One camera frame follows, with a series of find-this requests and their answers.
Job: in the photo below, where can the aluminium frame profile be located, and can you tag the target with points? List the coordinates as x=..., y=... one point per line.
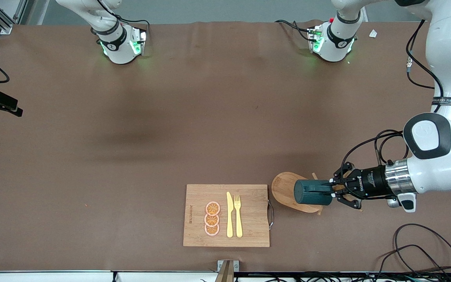
x=7, y=28

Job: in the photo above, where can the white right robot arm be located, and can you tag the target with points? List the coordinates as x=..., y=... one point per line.
x=119, y=47

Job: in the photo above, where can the wooden cup rack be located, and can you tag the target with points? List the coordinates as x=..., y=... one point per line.
x=284, y=190

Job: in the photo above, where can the grey metal mounting bracket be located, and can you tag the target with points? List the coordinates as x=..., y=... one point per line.
x=221, y=265

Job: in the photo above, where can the white paper scrap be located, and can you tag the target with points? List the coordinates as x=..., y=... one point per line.
x=373, y=33

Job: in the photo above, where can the dark green mug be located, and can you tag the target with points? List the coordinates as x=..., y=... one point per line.
x=311, y=194

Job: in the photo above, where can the brown table mat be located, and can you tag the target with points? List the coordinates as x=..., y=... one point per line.
x=170, y=117

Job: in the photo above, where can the yellow plastic knife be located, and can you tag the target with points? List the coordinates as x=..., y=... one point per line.
x=230, y=219

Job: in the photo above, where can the yellow plastic fork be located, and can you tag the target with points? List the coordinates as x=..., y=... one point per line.
x=239, y=223

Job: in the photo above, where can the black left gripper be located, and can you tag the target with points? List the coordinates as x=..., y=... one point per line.
x=371, y=183

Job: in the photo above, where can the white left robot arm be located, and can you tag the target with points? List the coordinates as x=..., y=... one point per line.
x=448, y=58

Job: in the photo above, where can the white table edge rail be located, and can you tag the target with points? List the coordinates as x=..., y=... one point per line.
x=53, y=277

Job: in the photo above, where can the bamboo cutting board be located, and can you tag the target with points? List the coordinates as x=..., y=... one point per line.
x=249, y=235

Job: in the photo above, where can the toy orange slice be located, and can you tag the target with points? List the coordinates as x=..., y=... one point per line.
x=211, y=230
x=211, y=220
x=212, y=207

